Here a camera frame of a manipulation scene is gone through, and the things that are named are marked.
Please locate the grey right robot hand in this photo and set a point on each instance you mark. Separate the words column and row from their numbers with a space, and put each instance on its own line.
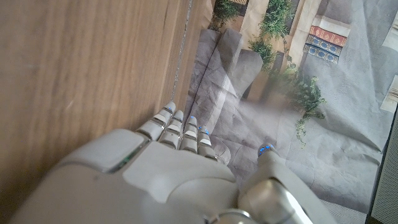
column 174, row 180

